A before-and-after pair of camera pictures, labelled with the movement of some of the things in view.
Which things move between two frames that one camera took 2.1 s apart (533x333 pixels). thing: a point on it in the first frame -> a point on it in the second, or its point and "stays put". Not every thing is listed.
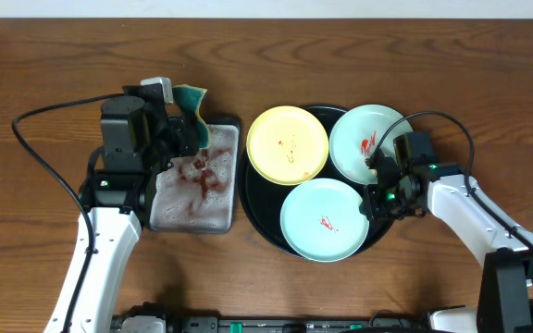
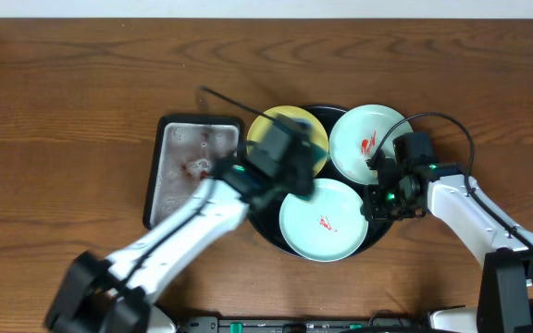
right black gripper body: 389,203 stays put
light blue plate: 357,134 stays put
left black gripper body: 167,148 -> 299,181
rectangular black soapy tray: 196,193 stays put
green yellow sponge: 189,98 -> 316,154
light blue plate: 321,219 stays put
